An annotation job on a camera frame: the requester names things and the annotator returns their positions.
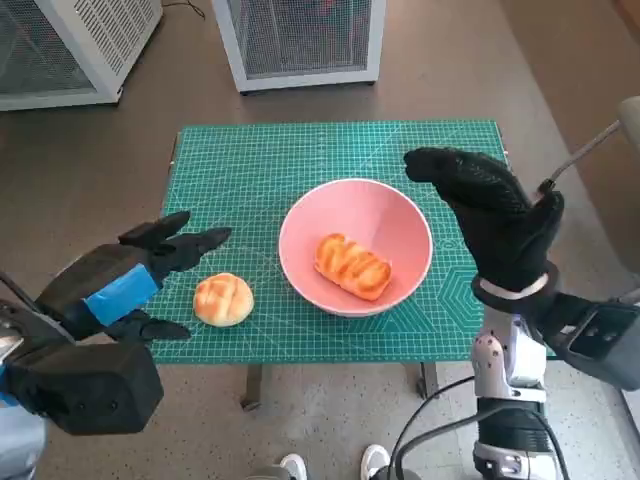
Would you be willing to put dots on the round toy bread bun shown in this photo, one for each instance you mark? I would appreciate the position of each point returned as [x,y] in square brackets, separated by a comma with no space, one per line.
[222,300]

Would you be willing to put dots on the white right foot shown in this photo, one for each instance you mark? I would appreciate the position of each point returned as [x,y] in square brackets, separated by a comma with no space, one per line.
[375,462]

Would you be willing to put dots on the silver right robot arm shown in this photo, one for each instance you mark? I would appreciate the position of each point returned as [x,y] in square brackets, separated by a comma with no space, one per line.
[505,360]

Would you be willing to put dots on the white cabinet with perforated side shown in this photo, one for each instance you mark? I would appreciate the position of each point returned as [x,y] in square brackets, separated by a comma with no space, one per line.
[100,30]

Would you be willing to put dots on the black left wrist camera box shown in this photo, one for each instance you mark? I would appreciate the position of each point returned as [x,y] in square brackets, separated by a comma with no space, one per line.
[100,385]

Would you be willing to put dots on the white flat panel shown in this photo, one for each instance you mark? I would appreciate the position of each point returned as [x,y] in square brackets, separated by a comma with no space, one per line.
[634,415]

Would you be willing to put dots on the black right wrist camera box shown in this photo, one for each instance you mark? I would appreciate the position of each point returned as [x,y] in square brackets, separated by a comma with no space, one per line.
[600,340]

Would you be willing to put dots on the grey metal table leg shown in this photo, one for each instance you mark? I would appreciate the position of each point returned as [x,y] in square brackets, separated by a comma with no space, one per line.
[429,380]
[251,387]

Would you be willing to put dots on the white foot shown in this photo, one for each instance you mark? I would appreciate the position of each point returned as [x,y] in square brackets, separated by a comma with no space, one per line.
[375,462]
[293,467]

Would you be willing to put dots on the white left foot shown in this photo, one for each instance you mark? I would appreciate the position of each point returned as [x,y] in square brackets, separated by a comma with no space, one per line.
[293,467]

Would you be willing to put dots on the green cutting mat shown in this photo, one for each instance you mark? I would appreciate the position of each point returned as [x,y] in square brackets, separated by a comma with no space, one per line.
[300,160]

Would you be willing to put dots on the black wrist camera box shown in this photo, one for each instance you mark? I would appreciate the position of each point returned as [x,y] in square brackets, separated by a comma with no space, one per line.
[600,340]
[100,385]

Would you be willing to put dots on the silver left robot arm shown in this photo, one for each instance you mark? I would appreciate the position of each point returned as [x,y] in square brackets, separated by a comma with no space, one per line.
[12,340]

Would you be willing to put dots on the black knitted gloved right hand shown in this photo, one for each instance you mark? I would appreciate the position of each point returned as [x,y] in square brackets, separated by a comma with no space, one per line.
[500,225]

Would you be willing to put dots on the long braided toy bread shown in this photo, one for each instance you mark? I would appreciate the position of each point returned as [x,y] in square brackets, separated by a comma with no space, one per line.
[350,265]

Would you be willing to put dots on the bare black left hand, blue tape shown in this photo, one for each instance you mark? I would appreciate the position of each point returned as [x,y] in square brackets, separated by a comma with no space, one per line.
[100,280]

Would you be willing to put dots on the white cabinet with mesh door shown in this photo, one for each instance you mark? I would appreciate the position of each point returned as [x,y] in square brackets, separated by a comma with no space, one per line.
[300,35]

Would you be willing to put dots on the pink bowl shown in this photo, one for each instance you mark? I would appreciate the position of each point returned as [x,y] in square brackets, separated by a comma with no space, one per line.
[310,235]

